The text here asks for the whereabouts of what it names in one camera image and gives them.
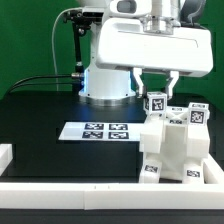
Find white tagged cube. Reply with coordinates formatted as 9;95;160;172
188;102;210;126
143;92;167;116

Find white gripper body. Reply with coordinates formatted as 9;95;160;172
96;18;213;77

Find white front border rail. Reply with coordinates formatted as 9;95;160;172
0;183;224;210

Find white left border rail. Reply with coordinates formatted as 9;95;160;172
0;144;13;176

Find black cables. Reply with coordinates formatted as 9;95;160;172
5;73;84;95

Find black camera on stand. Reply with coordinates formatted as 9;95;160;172
63;8;103;77

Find white marker sheet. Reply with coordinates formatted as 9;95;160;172
59;122;143;142

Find white chair seat with pegs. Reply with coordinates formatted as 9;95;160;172
139;124;203;184

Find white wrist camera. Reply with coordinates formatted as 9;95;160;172
109;0;152;18

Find white chair back frame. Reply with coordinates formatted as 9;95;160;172
139;103;210;161

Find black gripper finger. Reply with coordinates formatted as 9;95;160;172
133;68;145;98
165;71;179;100

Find white right border rail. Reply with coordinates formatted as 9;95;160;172
203;155;224;184

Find white thin cable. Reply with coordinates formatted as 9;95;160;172
50;7;78;92

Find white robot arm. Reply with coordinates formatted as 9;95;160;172
78;0;213;93

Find white border rail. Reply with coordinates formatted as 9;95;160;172
0;183;224;210
203;155;224;184
0;144;13;176

